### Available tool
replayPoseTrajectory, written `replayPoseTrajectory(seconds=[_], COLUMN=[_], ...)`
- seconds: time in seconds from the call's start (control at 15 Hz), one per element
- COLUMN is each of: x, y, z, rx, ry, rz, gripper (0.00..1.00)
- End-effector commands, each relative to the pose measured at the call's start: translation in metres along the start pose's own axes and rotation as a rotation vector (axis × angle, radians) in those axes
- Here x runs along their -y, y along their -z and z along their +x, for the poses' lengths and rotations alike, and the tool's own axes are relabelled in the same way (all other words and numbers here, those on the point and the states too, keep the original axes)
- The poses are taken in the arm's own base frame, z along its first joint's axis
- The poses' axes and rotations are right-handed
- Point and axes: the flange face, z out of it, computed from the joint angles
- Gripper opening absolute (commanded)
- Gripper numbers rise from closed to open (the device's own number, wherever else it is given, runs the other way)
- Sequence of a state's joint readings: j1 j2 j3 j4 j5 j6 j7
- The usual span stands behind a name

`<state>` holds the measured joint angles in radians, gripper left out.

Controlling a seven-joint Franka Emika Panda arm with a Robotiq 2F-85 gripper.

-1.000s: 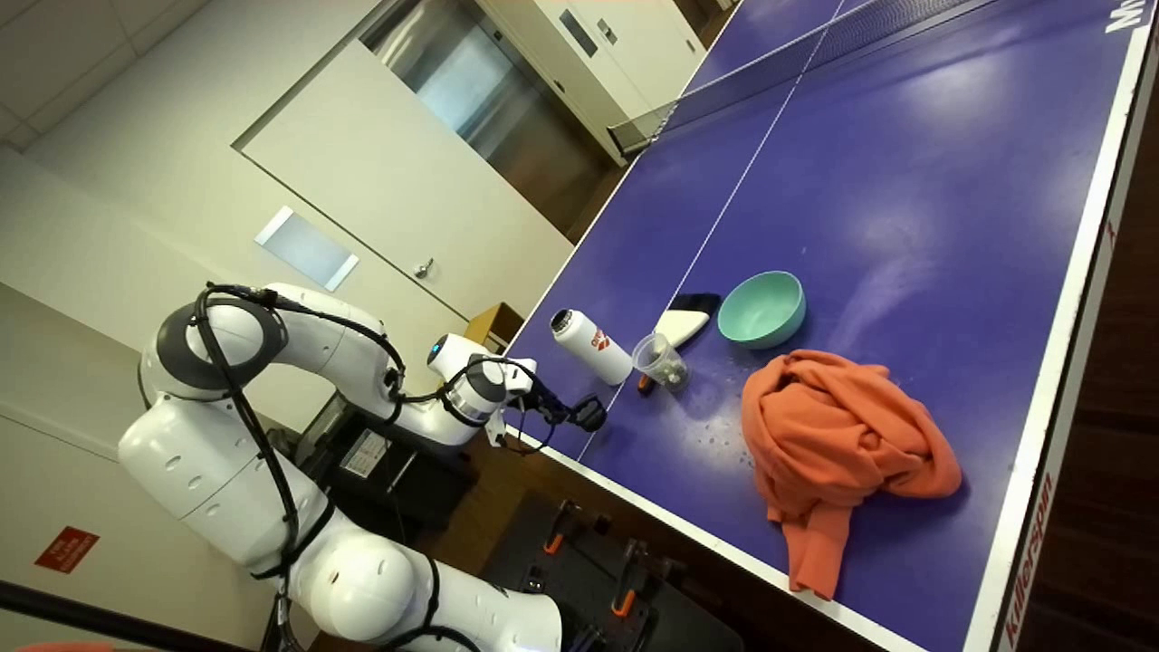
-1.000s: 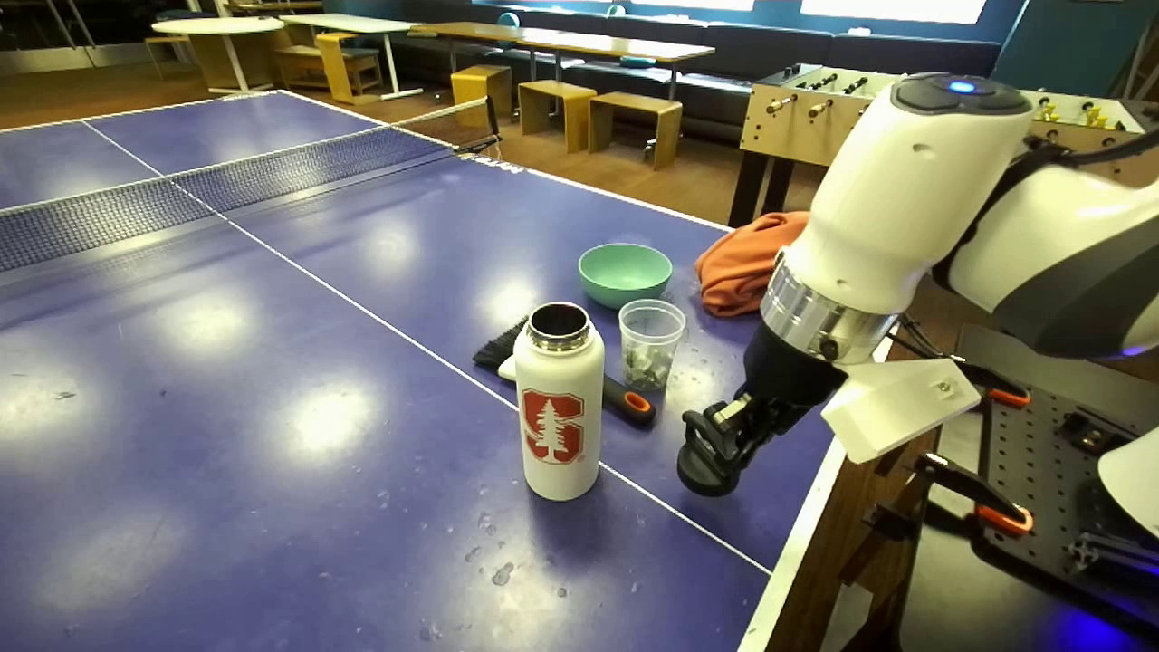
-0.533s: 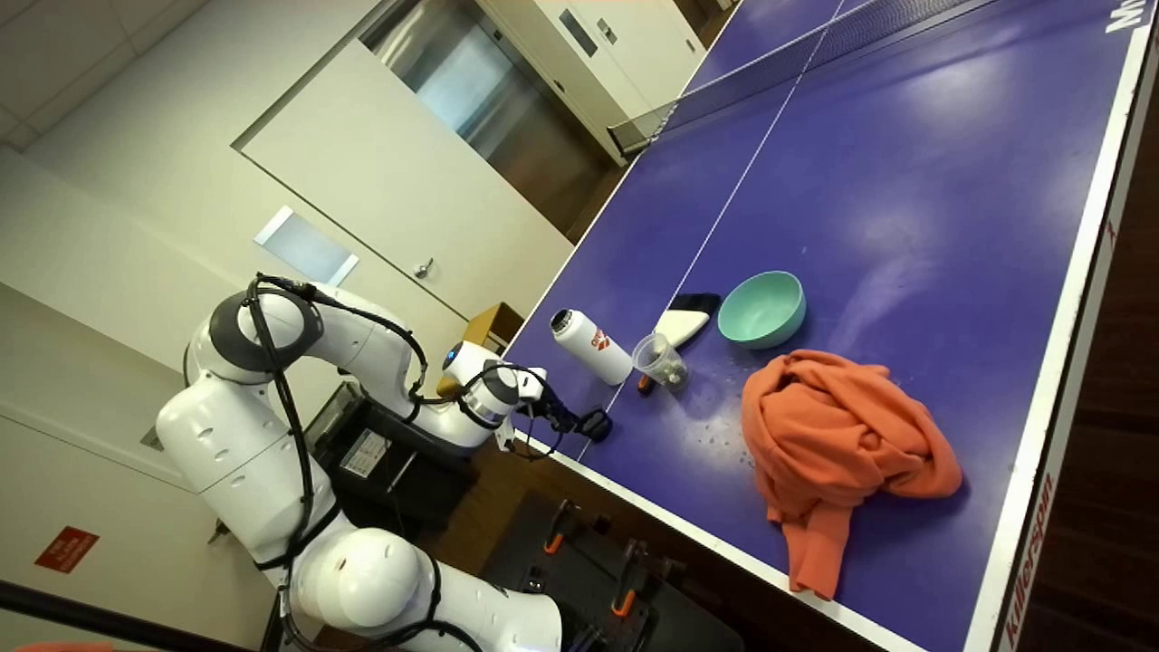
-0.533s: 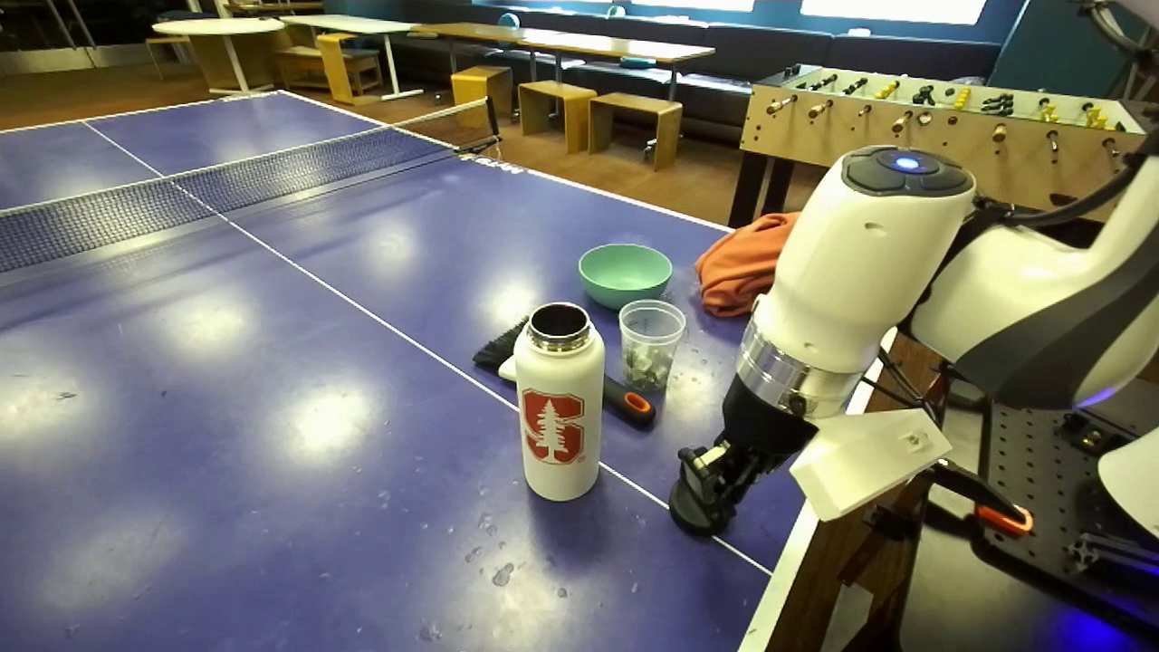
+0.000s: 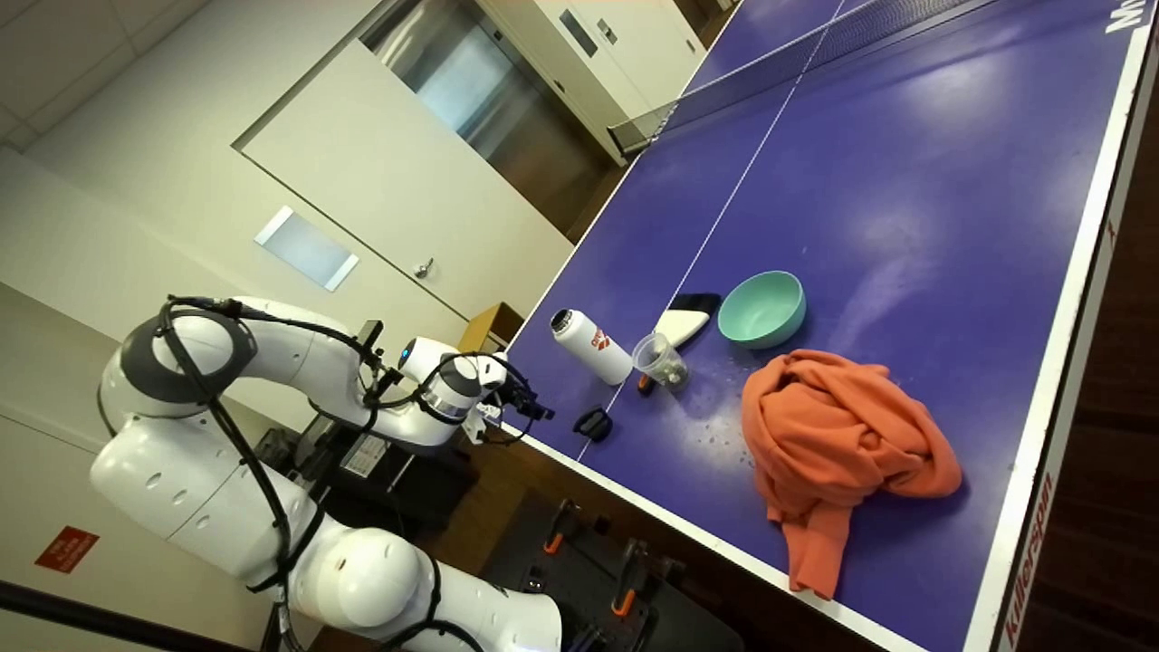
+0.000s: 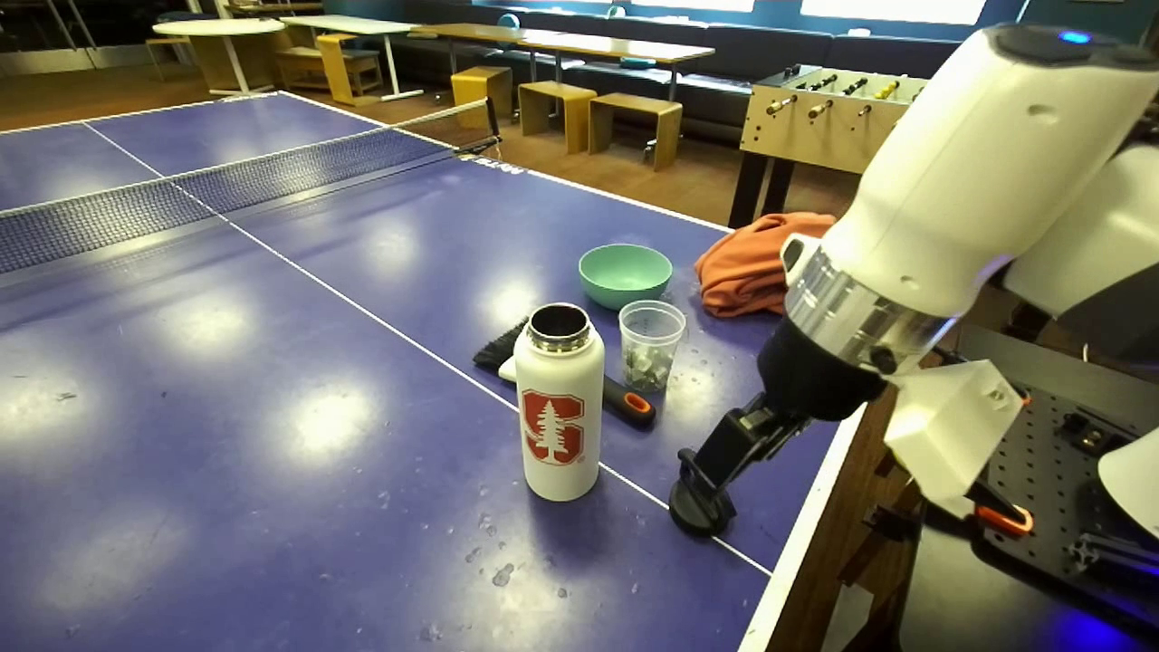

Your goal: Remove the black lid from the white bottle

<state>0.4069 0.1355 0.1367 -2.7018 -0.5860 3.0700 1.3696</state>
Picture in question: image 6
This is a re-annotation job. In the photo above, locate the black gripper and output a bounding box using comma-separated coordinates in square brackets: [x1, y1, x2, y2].
[682, 314, 894, 505]

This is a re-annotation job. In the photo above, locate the black bottle lid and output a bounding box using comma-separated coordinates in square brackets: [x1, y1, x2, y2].
[668, 447, 739, 542]

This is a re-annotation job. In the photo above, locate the white bottle red logo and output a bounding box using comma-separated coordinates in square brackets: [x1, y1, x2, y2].
[510, 299, 609, 506]

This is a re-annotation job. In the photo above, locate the clear plastic cup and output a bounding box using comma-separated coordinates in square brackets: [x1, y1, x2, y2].
[616, 296, 690, 393]

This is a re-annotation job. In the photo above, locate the orange cloth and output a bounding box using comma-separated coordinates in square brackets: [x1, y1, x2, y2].
[693, 210, 840, 322]

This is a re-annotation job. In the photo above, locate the green bowl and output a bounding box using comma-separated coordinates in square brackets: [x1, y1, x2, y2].
[577, 240, 677, 311]

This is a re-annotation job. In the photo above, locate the black perforated mounting board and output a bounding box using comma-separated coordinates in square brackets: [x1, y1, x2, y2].
[965, 381, 1159, 607]

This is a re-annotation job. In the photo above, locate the foosball table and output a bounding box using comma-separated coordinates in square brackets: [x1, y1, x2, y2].
[723, 60, 935, 232]

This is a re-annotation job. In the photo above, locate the wooden bench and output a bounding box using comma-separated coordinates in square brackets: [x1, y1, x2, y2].
[587, 90, 690, 174]
[518, 81, 601, 156]

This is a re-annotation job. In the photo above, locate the long wooden table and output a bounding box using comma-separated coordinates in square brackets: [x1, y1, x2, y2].
[409, 20, 717, 137]

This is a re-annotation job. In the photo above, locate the yellow wooden stool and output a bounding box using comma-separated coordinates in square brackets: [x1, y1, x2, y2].
[449, 60, 518, 122]
[312, 32, 390, 108]

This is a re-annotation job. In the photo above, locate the table tennis net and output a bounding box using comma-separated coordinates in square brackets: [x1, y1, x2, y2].
[0, 93, 502, 278]

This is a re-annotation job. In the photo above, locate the round white table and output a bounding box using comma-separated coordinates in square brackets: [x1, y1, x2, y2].
[153, 16, 291, 96]

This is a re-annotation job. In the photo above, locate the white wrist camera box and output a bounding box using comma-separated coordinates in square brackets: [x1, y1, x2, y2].
[883, 354, 1029, 523]

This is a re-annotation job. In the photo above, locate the orange handled black clamp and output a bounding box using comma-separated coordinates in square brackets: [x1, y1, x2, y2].
[971, 496, 1040, 542]

